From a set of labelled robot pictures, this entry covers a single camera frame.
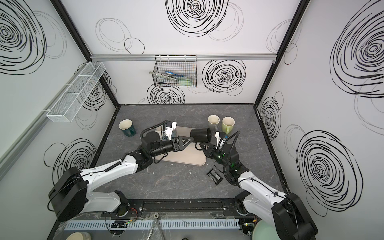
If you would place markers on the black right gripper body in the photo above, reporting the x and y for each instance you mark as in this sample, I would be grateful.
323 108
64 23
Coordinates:
212 152

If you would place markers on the beige round object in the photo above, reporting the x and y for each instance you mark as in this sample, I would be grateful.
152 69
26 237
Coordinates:
79 236

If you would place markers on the white slotted cable duct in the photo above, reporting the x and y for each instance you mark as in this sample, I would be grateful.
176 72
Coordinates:
191 224

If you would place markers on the dark green mug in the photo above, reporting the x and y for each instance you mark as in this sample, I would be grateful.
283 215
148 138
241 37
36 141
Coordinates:
127 127

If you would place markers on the light green mug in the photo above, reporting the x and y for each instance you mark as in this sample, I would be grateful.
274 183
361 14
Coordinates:
228 124

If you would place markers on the utensils in wire basket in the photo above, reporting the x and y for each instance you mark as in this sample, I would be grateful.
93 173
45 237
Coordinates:
171 78

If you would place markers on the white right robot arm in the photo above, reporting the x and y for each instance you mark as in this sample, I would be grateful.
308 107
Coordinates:
285 212

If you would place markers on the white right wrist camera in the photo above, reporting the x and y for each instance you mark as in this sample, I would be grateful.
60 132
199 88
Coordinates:
221 138

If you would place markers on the grey mug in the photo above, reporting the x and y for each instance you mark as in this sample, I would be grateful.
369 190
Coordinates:
214 121

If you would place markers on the black snack packet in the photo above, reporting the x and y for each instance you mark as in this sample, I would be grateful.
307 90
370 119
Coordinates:
215 177

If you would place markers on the light green plate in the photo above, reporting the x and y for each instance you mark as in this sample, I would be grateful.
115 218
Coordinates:
264 231

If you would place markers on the beige plastic tray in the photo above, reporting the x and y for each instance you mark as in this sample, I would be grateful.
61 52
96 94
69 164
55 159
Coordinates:
190 155

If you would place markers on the black mug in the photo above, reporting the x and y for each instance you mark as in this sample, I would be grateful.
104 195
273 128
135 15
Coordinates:
201 136

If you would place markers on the black wire basket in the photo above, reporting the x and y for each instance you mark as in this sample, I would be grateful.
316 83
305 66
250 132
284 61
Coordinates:
178 64

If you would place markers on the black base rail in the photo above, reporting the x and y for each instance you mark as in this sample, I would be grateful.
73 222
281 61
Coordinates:
180 205

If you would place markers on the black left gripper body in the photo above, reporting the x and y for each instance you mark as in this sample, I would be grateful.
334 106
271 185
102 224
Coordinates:
177 144

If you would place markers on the white wire shelf basket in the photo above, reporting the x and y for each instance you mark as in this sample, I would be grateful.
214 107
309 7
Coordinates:
83 91

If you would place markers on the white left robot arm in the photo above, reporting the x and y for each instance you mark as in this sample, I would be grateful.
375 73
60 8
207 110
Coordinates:
74 193

